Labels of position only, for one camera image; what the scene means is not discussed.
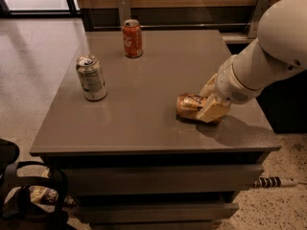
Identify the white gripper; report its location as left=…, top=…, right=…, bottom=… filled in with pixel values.
left=196, top=55, right=261, bottom=123

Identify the orange gold soda can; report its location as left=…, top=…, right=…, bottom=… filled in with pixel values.
left=176, top=93, right=224, bottom=126

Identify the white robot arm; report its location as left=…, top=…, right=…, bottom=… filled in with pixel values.
left=197, top=0, right=307, bottom=123

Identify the red orange cola can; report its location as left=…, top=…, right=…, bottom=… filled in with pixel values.
left=122, top=19, right=143, bottom=58

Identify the white green soda can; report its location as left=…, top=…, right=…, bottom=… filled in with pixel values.
left=76, top=55, right=107, bottom=102

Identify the grey side shelf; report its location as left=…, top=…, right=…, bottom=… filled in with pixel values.
left=222, top=33, right=254, bottom=44

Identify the striped black white stick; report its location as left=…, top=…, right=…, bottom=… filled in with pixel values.
left=253, top=176, right=306, bottom=188

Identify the grey drawer cabinet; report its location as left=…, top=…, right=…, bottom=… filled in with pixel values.
left=31, top=31, right=277, bottom=230

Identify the upper grey drawer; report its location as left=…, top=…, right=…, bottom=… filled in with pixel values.
left=64, top=165, right=263, bottom=196

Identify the grey drawer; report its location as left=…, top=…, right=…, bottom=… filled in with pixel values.
left=74, top=203, right=239, bottom=223
left=64, top=165, right=263, bottom=196

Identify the lower grey drawer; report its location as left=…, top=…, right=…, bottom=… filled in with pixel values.
left=74, top=203, right=239, bottom=223

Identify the crumpled snack bag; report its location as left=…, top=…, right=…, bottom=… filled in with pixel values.
left=29, top=168, right=78, bottom=208

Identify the right metal bracket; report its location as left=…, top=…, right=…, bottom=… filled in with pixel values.
left=246, top=0, right=271, bottom=39

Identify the metal bracket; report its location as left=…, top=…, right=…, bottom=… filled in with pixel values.
left=117, top=0, right=131, bottom=25
left=246, top=0, right=271, bottom=39

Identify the left metal bracket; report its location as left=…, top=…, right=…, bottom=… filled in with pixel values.
left=117, top=0, right=131, bottom=25

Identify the black chair frame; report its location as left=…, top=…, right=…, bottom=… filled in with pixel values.
left=0, top=139, right=77, bottom=230

